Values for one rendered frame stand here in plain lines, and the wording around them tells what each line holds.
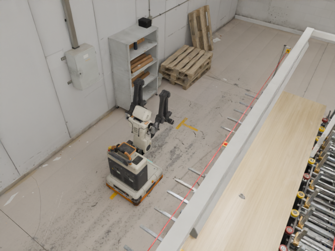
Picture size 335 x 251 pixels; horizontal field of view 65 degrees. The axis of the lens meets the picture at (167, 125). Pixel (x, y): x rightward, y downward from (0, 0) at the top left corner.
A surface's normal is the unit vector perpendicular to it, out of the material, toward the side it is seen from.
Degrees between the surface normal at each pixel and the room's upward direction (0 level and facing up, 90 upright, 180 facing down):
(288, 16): 90
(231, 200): 0
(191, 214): 0
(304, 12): 90
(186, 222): 0
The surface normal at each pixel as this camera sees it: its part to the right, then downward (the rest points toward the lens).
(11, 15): 0.84, 0.40
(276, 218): 0.04, -0.73
